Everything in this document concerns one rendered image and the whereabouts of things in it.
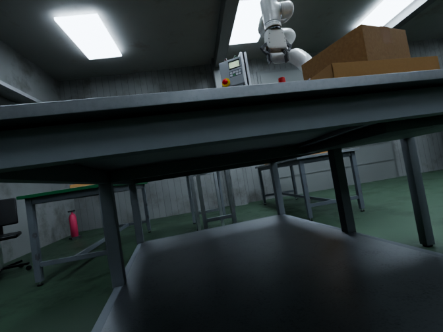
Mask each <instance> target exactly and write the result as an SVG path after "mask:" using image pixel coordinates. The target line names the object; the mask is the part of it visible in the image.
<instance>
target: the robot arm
mask: <svg viewBox="0 0 443 332"><path fill-rule="evenodd" d="M260 8H261V13H262V16H261V17H260V20H259V23H258V33H259V34H260V36H262V37H263V38H264V45H262V46H261V47H260V50H261V51H262V52H263V54H265V56H266V57H267V61H268V64H270V63H271V62H272V63H275V64H280V63H291V64H292V65H294V66H296V67H297V68H298V69H299V70H300V71H301V72H303V71H302V67H301V65H303V64H304V63H306V62H307V61H308V60H310V59H312V57H311V56H310V55H309V54H308V53H307V52H305V51H303V50H302V49H299V48H295V49H291V48H292V43H293V42H294V41H295V37H296V35H295V31H294V30H293V29H291V28H281V25H282V24H283V23H285V22H287V21H288V20H289V19H290V18H291V17H292V15H293V12H294V6H293V3H292V2H291V1H282V2H277V0H261V1H260ZM264 47H265V49H264Z"/></svg>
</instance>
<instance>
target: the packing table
mask: <svg viewBox="0 0 443 332"><path fill-rule="evenodd" d="M356 150H359V148H351V149H347V150H342V156H343V157H349V158H350V162H351V168H352V173H353V180H354V183H355V190H356V196H350V199H351V200H356V199H357V201H358V205H359V209H362V210H361V211H364V210H363V209H364V208H365V203H364V199H363V193H362V189H361V182H360V178H359V171H358V167H357V160H356V157H355V151H356ZM325 160H329V157H328V152H326V153H318V154H314V155H306V156H303V157H297V158H293V159H288V160H285V161H279V162H277V166H278V168H280V167H288V166H290V171H291V178H292V182H293V190H288V191H284V192H282V195H286V196H294V197H295V198H297V199H298V198H304V199H305V206H306V211H307V218H309V219H310V220H309V221H313V220H312V219H311V218H313V215H312V208H311V207H315V206H323V205H326V204H333V203H337V202H336V199H335V200H334V199H329V198H319V197H314V196H309V190H308V185H307V178H306V174H305V167H304V164H305V163H312V162H317V161H325ZM293 165H299V172H300V176H301V184H302V188H303V195H299V194H298V193H297V187H296V182H295V175H294V170H293ZM257 168H258V175H259V179H260V187H261V191H262V199H263V203H264V204H265V203H266V196H273V195H274V193H272V194H265V193H264V185H263V181H262V173H261V171H263V170H268V169H270V164H266V165H261V166H258V167H255V169H257ZM289 192H294V194H290V193H289ZM297 199H296V200H297ZM310 199H311V200H318V201H322V202H317V203H312V204H311V203H310Z"/></svg>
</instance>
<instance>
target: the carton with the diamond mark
mask: <svg viewBox="0 0 443 332"><path fill-rule="evenodd" d="M402 58H411V56H410V52H409V46H408V42H407V36H406V32H405V30H400V29H395V28H389V27H385V26H371V25H365V24H360V25H359V26H358V27H356V28H355V29H353V30H352V31H350V32H349V33H347V34H346V35H344V36H343V37H342V38H340V39H339V40H338V41H336V42H334V43H333V44H332V45H330V46H329V47H327V48H326V49H324V50H323V51H321V52H320V53H319V54H317V55H315V56H314V57H313V58H312V59H310V60H308V61H307V62H306V63H304V64H303V65H301V67H302V71H303V78H304V80H308V79H310V78H312V77H313V76H315V75H316V74H318V73H319V72H320V71H322V70H323V69H325V68H326V67H327V66H328V65H330V64H331V63H345V62H355V61H374V60H384V59H402Z"/></svg>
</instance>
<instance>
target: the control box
mask: <svg viewBox="0 0 443 332"><path fill-rule="evenodd" d="M238 58H239V61H240V67H237V68H234V69H231V70H229V66H228V62H230V61H232V60H235V59H238ZM219 67H220V74H221V83H222V81H223V79H227V81H228V83H227V84H226V85H224V84H223V83H222V87H231V86H243V84H245V80H244V76H243V68H242V64H241V57H240V56H239V57H236V58H234V59H230V60H228V61H225V62H222V63H219ZM237 69H241V70H242V74H240V75H237V76H234V77H231V78H230V75H229V72H231V71H234V70H237Z"/></svg>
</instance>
